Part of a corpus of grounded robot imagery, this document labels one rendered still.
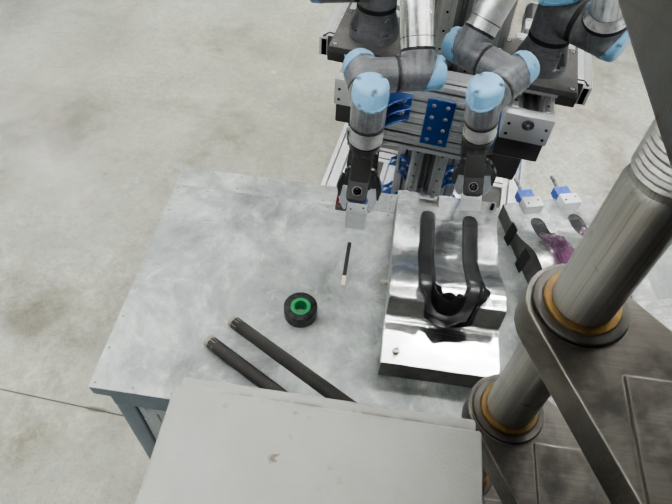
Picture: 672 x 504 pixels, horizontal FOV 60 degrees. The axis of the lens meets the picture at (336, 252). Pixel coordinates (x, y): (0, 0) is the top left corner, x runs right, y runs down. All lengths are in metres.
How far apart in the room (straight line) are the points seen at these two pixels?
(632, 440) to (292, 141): 2.64
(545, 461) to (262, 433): 0.38
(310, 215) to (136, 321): 0.53
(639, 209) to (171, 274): 1.22
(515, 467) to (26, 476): 1.78
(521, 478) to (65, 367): 1.90
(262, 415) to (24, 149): 2.80
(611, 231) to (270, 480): 0.36
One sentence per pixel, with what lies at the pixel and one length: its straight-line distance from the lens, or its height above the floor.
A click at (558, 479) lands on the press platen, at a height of 1.29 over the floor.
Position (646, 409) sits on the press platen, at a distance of 0.58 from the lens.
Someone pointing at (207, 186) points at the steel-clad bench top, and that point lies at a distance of 1.70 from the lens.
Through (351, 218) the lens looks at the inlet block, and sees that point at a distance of 1.42.
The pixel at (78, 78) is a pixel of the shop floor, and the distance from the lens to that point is 3.64.
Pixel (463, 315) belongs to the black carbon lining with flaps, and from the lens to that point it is 1.37.
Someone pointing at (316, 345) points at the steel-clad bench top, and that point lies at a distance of 1.37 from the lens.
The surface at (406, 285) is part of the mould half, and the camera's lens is 1.32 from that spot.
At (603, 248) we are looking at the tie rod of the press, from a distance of 0.52.
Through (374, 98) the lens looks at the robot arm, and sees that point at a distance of 1.19.
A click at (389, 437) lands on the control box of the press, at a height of 1.47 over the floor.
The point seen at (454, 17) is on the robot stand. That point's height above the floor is 1.10.
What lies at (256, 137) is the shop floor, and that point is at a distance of 3.07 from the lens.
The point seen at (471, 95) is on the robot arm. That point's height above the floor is 1.27.
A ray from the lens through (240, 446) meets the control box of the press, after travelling 0.57.
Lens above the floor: 2.00
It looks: 52 degrees down
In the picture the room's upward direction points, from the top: 4 degrees clockwise
